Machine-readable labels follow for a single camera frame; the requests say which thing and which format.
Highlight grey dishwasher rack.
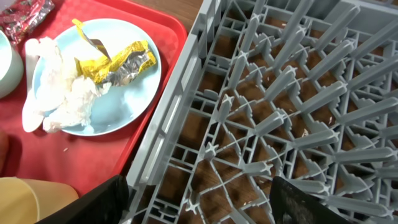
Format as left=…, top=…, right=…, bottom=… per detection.
left=121, top=0, right=397, bottom=223

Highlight mint green bowl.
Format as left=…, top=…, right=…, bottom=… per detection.
left=0, top=31, right=24, bottom=98

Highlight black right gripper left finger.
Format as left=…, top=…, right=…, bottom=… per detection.
left=37, top=175, right=129, bottom=224

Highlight crumpled white tissue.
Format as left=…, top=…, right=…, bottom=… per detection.
left=22, top=37, right=111, bottom=133

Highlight orange carrot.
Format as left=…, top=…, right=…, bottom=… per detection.
left=0, top=130, right=9, bottom=172

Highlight yellow plastic cup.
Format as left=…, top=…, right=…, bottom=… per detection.
left=1, top=177, right=78, bottom=224

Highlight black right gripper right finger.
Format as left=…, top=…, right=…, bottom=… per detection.
left=269, top=177, right=350, bottom=224

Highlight yellow foil wrapper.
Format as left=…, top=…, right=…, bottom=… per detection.
left=72, top=19, right=157, bottom=86

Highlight light blue plate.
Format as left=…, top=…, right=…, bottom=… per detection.
left=52, top=19, right=162, bottom=136

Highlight red foil snack wrapper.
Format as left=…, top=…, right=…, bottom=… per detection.
left=1, top=0, right=55, bottom=45

